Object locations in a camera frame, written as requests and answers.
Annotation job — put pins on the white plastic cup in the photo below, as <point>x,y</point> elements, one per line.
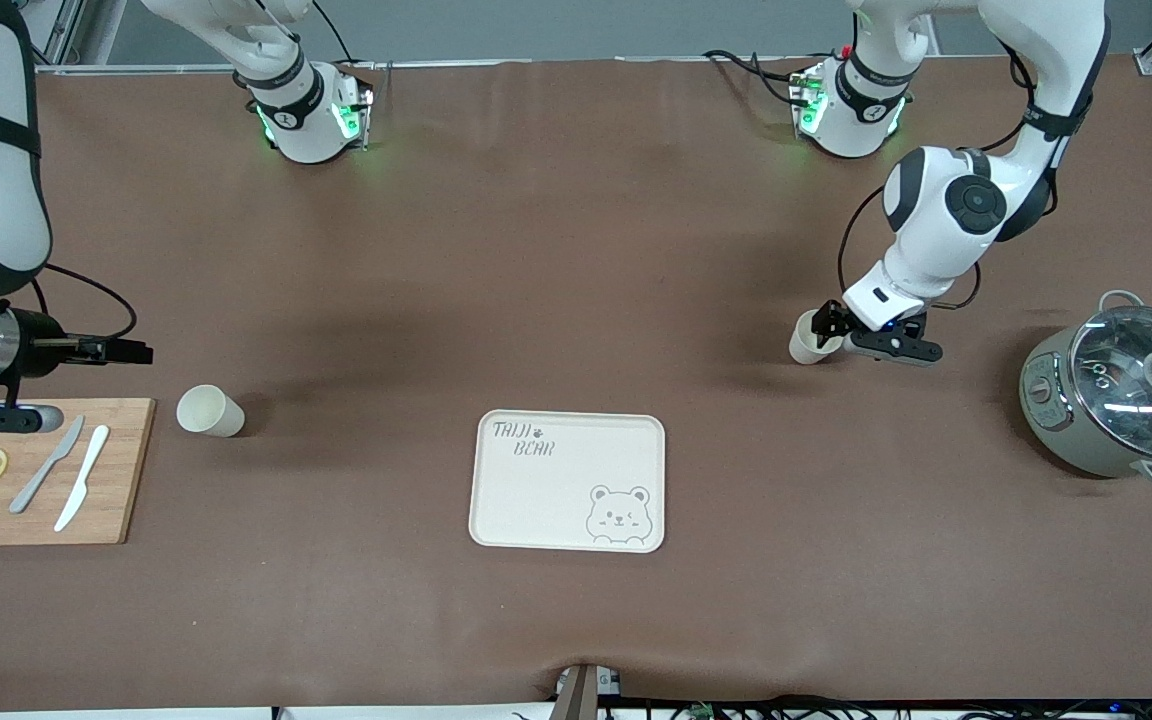
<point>208,412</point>
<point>808,345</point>

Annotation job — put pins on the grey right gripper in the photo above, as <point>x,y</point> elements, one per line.
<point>36,343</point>

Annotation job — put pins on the cream tray with bear print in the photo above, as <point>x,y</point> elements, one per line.
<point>556,490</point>

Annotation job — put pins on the sage green electric cooking pot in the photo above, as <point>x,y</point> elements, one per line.
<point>1061,430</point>

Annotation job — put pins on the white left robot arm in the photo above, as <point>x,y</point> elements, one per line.
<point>936,240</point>

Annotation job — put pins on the glass pot lid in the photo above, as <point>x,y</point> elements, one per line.
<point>1136,380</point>

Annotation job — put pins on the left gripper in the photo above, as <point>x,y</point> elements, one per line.
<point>829,322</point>

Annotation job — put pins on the wooden cutting board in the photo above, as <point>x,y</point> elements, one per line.
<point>106,480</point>

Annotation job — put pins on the white plastic knife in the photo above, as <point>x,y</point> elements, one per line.
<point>84,480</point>

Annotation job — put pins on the grey plastic knife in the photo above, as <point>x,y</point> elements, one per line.
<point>46,467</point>

